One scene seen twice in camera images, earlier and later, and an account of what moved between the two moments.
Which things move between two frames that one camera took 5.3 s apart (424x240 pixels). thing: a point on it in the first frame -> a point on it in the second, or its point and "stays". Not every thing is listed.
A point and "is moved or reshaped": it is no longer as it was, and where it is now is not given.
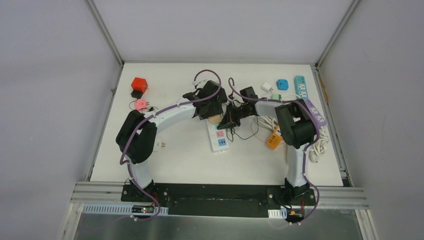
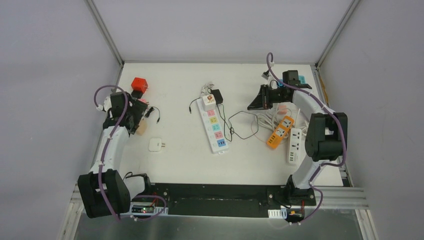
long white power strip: (218, 137) stays
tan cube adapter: (215, 119) is moved or reshaped
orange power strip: (275, 138) stays
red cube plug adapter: (139, 84) stays
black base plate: (217, 201) stays
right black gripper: (231, 118) -> (262, 101)
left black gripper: (209, 110) -> (139, 109)
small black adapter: (136, 93) is moved or reshaped
